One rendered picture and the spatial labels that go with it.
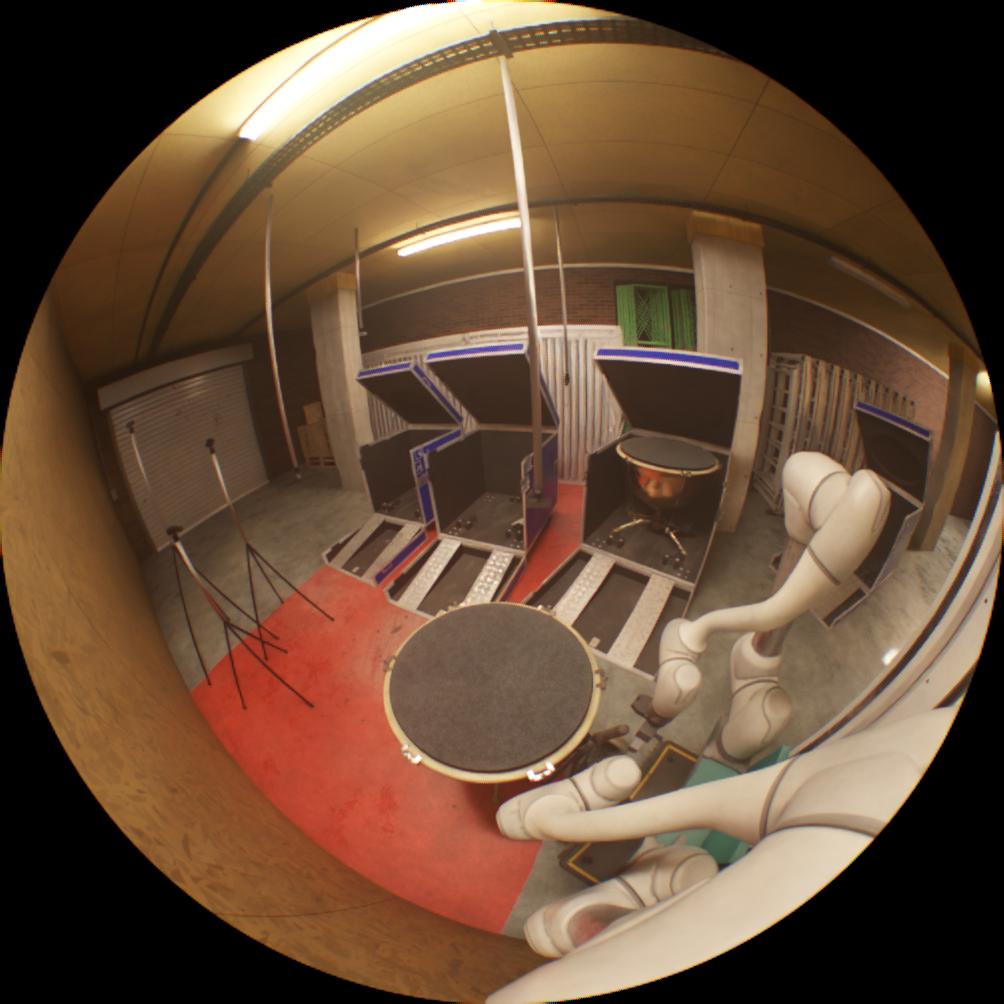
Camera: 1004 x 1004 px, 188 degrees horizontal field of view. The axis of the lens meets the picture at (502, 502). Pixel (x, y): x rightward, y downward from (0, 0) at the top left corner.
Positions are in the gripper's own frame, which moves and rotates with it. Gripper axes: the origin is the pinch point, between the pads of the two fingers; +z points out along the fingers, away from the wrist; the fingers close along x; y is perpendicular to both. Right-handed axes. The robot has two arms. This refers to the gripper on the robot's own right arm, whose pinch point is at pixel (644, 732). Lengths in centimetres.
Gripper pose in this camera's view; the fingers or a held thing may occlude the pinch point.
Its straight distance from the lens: 111.3
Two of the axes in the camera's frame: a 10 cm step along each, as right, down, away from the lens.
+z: 0.6, 8.9, 4.5
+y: 6.7, 3.0, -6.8
